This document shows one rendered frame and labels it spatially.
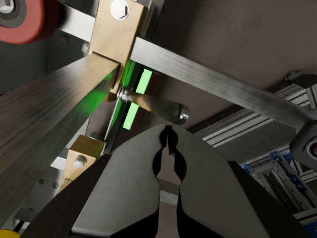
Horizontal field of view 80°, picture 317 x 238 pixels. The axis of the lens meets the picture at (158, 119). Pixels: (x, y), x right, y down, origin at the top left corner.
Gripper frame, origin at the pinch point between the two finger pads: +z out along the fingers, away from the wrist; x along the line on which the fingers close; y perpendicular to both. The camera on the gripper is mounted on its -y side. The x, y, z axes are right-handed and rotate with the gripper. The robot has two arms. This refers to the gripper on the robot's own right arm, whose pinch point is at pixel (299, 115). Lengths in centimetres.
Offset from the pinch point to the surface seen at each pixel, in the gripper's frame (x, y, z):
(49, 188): -64, -45, 20
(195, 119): -42, 14, 83
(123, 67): -2.6, -29.2, -4.8
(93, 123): -23.9, -34.2, 12.2
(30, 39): -2.6, -38.7, -8.3
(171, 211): -132, 37, 83
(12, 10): -0.6, -40.8, -8.1
